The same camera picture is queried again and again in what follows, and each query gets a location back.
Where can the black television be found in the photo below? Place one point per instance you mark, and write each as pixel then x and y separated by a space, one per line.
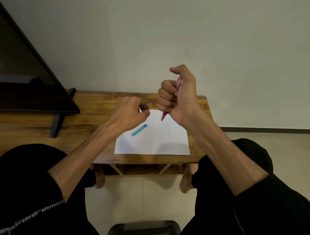
pixel 29 80

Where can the person's foot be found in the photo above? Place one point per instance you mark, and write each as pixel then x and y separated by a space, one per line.
pixel 187 180
pixel 99 176

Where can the black left sleeve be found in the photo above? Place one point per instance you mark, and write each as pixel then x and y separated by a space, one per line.
pixel 31 193

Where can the person's right leg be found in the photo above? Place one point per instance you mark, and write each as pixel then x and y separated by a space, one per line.
pixel 210 208

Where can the person's right foot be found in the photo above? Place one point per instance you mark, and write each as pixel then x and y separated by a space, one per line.
pixel 187 180

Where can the person's right little finger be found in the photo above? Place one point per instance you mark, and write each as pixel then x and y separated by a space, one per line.
pixel 166 109

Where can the black right sleeve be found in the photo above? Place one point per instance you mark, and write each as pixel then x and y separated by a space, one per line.
pixel 273 208

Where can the person's left hand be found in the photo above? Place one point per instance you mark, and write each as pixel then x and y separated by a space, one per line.
pixel 126 113

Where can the person's right thumb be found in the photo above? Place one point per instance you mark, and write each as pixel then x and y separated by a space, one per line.
pixel 182 70

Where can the person's leg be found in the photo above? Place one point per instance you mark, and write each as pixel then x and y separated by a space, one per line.
pixel 210 208
pixel 26 159

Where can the wooden table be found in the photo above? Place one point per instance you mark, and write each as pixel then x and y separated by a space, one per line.
pixel 96 104

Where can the person's left fingers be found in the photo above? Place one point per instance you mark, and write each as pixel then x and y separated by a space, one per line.
pixel 143 109

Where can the person's left forearm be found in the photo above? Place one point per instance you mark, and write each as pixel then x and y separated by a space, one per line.
pixel 84 155

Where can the black stool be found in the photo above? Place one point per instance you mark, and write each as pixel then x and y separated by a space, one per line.
pixel 145 228

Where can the person's right hand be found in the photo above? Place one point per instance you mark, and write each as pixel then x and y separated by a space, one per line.
pixel 185 101

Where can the red pen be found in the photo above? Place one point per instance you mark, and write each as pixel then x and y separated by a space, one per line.
pixel 164 116

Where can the person's left foot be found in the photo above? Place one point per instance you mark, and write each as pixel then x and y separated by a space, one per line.
pixel 99 176

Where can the person's right forearm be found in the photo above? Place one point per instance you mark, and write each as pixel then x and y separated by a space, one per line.
pixel 218 150

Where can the dark baseboard strip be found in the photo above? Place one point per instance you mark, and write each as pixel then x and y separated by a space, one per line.
pixel 266 130

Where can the teal pen cap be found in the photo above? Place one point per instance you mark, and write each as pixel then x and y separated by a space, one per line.
pixel 139 130

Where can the person's left leg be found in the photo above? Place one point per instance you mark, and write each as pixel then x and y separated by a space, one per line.
pixel 26 159

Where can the person's right middle finger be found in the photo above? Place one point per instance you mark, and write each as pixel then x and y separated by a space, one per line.
pixel 166 93

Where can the black sleeve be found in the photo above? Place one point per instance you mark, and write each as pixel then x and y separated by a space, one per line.
pixel 273 208
pixel 31 193

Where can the white paper sheet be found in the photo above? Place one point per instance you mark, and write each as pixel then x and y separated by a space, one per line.
pixel 164 140

